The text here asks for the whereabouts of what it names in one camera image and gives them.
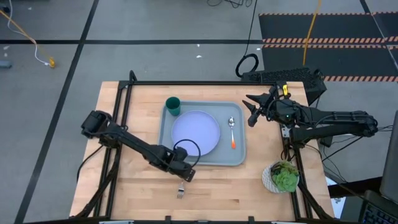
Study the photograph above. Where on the black hazard striped floor mat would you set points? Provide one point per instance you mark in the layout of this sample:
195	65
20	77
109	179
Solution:
329	31

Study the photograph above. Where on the black computer box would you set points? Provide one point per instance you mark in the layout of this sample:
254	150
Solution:
286	76

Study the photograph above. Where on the black keyboard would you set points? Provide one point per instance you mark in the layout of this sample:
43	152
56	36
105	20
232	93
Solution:
377	211

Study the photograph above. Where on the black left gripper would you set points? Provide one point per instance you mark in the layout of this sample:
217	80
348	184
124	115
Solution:
175	166

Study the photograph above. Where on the black metal table frame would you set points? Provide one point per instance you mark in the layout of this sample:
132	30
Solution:
122	102

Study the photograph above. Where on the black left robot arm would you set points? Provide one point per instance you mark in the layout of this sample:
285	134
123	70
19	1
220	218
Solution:
124	140

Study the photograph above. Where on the potted green succulent plant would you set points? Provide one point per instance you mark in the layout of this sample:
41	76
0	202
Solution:
284	179

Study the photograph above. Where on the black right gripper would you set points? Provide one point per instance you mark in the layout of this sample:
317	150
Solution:
273	105

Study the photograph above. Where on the grey plastic tray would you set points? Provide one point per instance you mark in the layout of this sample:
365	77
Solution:
230	155

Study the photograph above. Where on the lavender round plate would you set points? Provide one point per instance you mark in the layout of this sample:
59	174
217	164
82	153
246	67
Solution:
196	130

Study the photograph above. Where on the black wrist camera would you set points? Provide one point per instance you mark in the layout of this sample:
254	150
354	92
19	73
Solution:
181	154
253	119

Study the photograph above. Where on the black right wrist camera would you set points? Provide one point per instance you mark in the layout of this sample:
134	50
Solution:
253	119

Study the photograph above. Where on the grey monitor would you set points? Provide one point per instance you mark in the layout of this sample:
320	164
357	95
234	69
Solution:
391	161

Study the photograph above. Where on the green plastic cup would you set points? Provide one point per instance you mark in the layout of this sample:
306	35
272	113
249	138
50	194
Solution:
173	104

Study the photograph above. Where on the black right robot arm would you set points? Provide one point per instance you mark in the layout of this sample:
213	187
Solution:
335	124

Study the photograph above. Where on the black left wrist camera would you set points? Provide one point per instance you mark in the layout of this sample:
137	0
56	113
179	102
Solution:
181	154

